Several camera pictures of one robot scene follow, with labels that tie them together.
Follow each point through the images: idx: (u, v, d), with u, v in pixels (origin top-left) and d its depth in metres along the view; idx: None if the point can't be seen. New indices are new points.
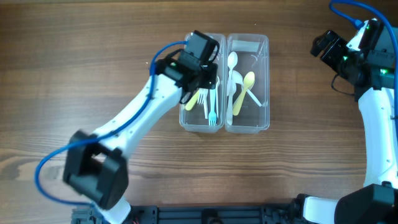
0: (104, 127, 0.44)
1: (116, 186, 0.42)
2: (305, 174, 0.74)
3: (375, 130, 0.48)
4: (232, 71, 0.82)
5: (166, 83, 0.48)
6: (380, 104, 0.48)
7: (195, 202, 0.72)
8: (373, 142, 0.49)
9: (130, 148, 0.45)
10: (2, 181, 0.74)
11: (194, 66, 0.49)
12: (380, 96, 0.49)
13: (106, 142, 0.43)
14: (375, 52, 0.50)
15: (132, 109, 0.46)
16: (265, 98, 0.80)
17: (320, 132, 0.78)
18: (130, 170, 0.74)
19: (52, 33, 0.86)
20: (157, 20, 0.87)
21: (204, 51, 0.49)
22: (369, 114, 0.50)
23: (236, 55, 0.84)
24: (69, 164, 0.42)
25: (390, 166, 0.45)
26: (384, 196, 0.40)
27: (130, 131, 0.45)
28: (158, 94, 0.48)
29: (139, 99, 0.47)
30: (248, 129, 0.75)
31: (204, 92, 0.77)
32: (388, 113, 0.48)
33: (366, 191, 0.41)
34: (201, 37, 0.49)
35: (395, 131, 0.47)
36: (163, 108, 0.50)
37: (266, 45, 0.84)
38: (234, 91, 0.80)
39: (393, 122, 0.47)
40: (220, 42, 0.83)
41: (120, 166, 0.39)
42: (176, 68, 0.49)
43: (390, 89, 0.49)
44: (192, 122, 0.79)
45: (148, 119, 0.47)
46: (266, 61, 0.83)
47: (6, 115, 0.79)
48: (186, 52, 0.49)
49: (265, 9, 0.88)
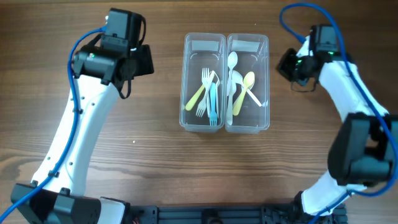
0: (41, 173, 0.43)
1: (83, 215, 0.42)
2: (305, 174, 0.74)
3: (337, 89, 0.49)
4: (232, 71, 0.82)
5: (94, 80, 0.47)
6: (335, 68, 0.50)
7: (195, 202, 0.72)
8: (342, 105, 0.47)
9: (78, 181, 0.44)
10: (2, 181, 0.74)
11: (122, 46, 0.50)
12: (333, 65, 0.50)
13: (48, 187, 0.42)
14: (321, 44, 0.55)
15: (63, 139, 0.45)
16: (265, 98, 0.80)
17: (319, 132, 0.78)
18: (130, 170, 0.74)
19: (52, 33, 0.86)
20: (157, 20, 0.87)
21: (128, 28, 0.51)
22: (332, 84, 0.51)
23: (236, 55, 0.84)
24: (27, 216, 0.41)
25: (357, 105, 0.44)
26: (362, 122, 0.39)
27: (70, 163, 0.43)
28: (87, 107, 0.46)
29: (68, 122, 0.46)
30: (248, 129, 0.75)
31: (204, 107, 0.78)
32: (342, 73, 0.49)
33: (346, 126, 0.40)
34: (119, 14, 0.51)
35: (354, 87, 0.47)
36: (101, 109, 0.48)
37: (266, 45, 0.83)
38: (234, 91, 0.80)
39: (349, 78, 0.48)
40: (220, 42, 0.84)
41: (72, 206, 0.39)
42: (100, 54, 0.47)
43: (340, 60, 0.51)
44: (192, 122, 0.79)
45: (84, 137, 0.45)
46: (265, 61, 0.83)
47: (6, 115, 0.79)
48: (108, 35, 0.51)
49: (265, 9, 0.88)
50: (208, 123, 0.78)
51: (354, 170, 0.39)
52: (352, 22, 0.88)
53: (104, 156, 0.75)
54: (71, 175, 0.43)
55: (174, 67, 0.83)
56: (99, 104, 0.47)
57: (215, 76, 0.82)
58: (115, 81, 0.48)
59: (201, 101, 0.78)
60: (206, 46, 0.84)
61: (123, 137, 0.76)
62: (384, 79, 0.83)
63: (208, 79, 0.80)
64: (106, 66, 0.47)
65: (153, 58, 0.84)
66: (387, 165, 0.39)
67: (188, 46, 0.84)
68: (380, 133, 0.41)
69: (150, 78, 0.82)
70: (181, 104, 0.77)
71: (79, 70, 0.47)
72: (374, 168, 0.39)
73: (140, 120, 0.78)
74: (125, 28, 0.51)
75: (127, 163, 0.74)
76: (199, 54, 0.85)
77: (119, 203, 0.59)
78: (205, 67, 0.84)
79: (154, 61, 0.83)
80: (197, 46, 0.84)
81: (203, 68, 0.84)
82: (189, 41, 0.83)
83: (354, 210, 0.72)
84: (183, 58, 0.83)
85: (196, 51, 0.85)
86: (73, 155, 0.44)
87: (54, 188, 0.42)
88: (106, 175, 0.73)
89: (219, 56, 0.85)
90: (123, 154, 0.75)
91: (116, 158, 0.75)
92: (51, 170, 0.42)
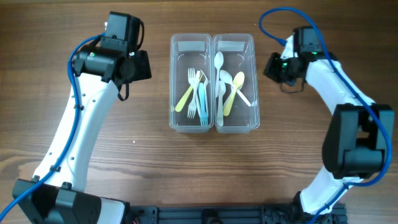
0: (43, 168, 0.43)
1: (84, 210, 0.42)
2: (305, 174, 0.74)
3: (325, 85, 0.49)
4: (219, 71, 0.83)
5: (94, 78, 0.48)
6: (319, 66, 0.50)
7: (195, 202, 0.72)
8: (331, 99, 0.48)
9: (79, 177, 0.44)
10: (2, 181, 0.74)
11: (121, 47, 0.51)
12: (316, 64, 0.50)
13: (50, 182, 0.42)
14: (305, 46, 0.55)
15: (65, 135, 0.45)
16: (255, 98, 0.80)
17: (319, 132, 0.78)
18: (130, 170, 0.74)
19: (52, 33, 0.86)
20: (157, 20, 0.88)
21: (127, 29, 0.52)
22: (318, 81, 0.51)
23: (222, 55, 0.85)
24: (28, 213, 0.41)
25: (345, 99, 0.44)
26: (350, 113, 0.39)
27: (72, 158, 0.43)
28: (88, 104, 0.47)
29: (69, 119, 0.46)
30: (239, 129, 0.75)
31: (193, 108, 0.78)
32: (327, 70, 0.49)
33: (335, 119, 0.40)
34: (119, 16, 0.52)
35: (340, 81, 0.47)
36: (102, 107, 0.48)
37: (252, 44, 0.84)
38: (223, 91, 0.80)
39: (336, 73, 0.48)
40: (206, 42, 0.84)
41: (74, 200, 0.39)
42: (100, 53, 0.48)
43: (323, 59, 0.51)
44: (182, 122, 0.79)
45: (86, 133, 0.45)
46: (252, 60, 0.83)
47: (7, 115, 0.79)
48: (107, 37, 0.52)
49: (265, 9, 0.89)
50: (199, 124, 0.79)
51: (349, 163, 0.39)
52: (351, 22, 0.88)
53: (104, 156, 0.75)
54: (73, 170, 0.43)
55: (174, 67, 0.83)
56: (99, 101, 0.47)
57: (203, 76, 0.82)
58: (115, 80, 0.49)
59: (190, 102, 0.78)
60: (193, 47, 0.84)
61: (123, 137, 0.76)
62: (384, 78, 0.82)
63: (194, 79, 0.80)
64: (105, 65, 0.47)
65: (153, 58, 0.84)
66: (378, 154, 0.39)
67: (175, 47, 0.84)
68: (370, 122, 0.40)
69: (150, 78, 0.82)
70: (170, 106, 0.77)
71: (79, 68, 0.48)
72: (366, 158, 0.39)
73: (139, 120, 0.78)
74: (124, 29, 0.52)
75: (127, 163, 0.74)
76: (186, 55, 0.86)
77: (118, 203, 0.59)
78: (192, 67, 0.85)
79: (154, 61, 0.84)
80: (184, 47, 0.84)
81: (189, 68, 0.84)
82: (175, 42, 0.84)
83: (354, 210, 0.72)
84: (170, 59, 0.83)
85: (182, 53, 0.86)
86: (74, 151, 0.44)
87: (55, 182, 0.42)
88: (106, 175, 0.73)
89: (206, 56, 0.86)
90: (123, 154, 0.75)
91: (115, 158, 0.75)
92: (54, 165, 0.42)
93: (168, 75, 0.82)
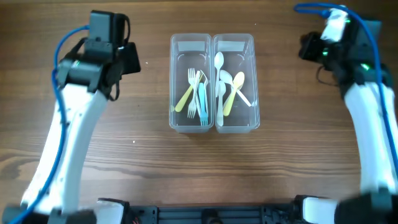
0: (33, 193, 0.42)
1: None
2: (305, 174, 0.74)
3: (365, 126, 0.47)
4: (219, 71, 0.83)
5: (78, 91, 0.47)
6: (368, 100, 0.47)
7: (195, 202, 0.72)
8: (364, 145, 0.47)
9: (71, 196, 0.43)
10: (2, 181, 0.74)
11: (106, 50, 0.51)
12: (366, 93, 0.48)
13: (40, 206, 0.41)
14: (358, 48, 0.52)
15: (50, 156, 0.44)
16: (254, 98, 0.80)
17: (319, 132, 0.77)
18: (130, 170, 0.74)
19: (52, 33, 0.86)
20: (157, 20, 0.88)
21: (111, 30, 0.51)
22: (358, 111, 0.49)
23: (222, 55, 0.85)
24: None
25: (385, 163, 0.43)
26: (381, 197, 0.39)
27: (61, 178, 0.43)
28: (74, 118, 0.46)
29: (55, 136, 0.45)
30: (239, 128, 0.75)
31: (193, 108, 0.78)
32: (375, 107, 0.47)
33: (365, 197, 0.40)
34: (101, 15, 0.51)
35: (384, 128, 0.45)
36: (88, 120, 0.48)
37: (252, 44, 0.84)
38: (223, 91, 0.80)
39: (382, 119, 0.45)
40: (206, 42, 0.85)
41: None
42: (84, 61, 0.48)
43: (373, 84, 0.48)
44: (182, 123, 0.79)
45: (73, 150, 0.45)
46: (252, 61, 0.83)
47: (7, 115, 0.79)
48: (91, 40, 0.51)
49: (265, 9, 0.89)
50: (199, 124, 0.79)
51: None
52: None
53: (104, 156, 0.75)
54: (63, 191, 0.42)
55: (174, 67, 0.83)
56: (85, 114, 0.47)
57: (203, 76, 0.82)
58: (102, 87, 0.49)
59: (190, 102, 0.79)
60: (193, 47, 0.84)
61: (123, 137, 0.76)
62: None
63: (194, 79, 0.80)
64: (91, 73, 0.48)
65: (154, 58, 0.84)
66: None
67: (175, 47, 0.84)
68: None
69: (150, 78, 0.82)
70: (170, 106, 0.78)
71: (64, 79, 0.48)
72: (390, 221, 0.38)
73: (139, 120, 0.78)
74: (108, 30, 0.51)
75: (127, 163, 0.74)
76: (186, 55, 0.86)
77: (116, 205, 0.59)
78: (192, 67, 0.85)
79: (154, 61, 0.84)
80: (184, 46, 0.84)
81: (189, 68, 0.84)
82: (175, 42, 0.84)
83: None
84: (170, 58, 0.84)
85: (183, 53, 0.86)
86: (63, 171, 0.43)
87: (46, 206, 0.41)
88: (106, 175, 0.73)
89: (206, 56, 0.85)
90: (123, 154, 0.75)
91: (115, 158, 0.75)
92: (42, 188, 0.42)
93: (168, 75, 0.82)
